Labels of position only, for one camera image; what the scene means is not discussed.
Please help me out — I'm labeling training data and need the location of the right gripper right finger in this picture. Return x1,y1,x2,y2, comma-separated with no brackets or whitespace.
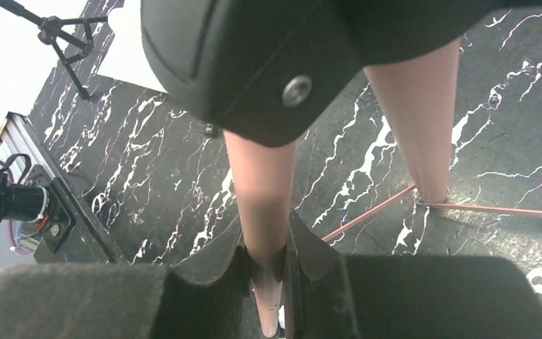
284,211,542,338

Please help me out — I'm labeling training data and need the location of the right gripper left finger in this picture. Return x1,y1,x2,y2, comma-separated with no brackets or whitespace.
0,220,249,338

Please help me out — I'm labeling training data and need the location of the pink music stand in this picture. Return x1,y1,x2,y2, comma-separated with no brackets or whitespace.
140,0,542,339

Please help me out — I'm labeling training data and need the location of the black tripod mic stand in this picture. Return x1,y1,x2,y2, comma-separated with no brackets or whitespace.
0,0,109,102

